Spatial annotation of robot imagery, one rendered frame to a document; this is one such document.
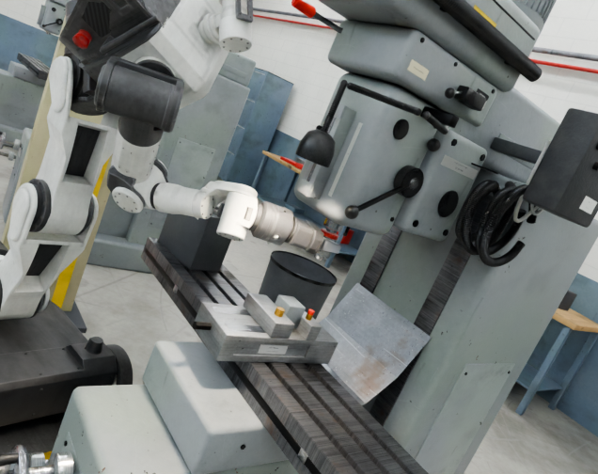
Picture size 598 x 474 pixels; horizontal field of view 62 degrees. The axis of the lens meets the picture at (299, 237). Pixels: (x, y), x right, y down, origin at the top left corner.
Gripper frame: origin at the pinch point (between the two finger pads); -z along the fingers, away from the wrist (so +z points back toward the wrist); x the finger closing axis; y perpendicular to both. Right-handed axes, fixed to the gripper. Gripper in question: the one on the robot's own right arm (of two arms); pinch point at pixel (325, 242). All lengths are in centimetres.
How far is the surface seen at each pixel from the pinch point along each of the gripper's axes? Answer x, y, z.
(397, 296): 13.8, 11.5, -34.4
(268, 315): -4.2, 20.8, 7.5
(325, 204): -7.4, -9.7, 6.8
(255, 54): 906, -106, -92
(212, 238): 41.5, 20.2, 18.1
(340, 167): -7.2, -18.4, 7.1
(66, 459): -17, 58, 41
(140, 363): 131, 125, 12
